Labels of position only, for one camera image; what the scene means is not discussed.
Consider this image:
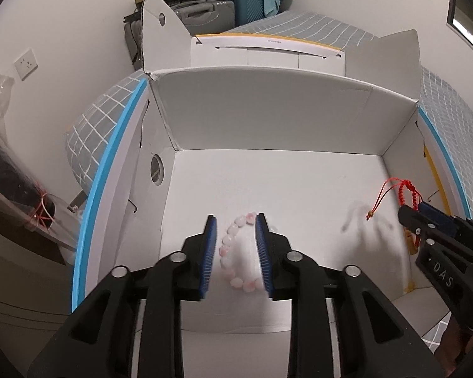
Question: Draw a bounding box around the white wall socket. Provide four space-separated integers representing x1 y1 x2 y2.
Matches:
14 49 38 81

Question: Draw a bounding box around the person's right hand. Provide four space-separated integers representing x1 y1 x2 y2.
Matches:
434 316 473 377

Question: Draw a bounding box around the grey checked bed sheet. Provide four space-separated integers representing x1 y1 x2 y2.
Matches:
64 10 473 355

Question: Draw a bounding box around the grey hard suitcase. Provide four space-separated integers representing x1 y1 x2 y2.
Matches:
172 0 236 36

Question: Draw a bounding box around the blue yellow cardboard box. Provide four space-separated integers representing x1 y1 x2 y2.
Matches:
70 0 471 335

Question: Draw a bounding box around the red cord bracelet gold tube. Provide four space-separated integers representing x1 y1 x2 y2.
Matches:
366 177 424 221

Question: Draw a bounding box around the clear plastic bag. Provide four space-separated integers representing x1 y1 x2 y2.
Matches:
0 75 80 254

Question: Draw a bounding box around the pink bead bracelet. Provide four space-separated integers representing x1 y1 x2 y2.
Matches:
219 211 279 293

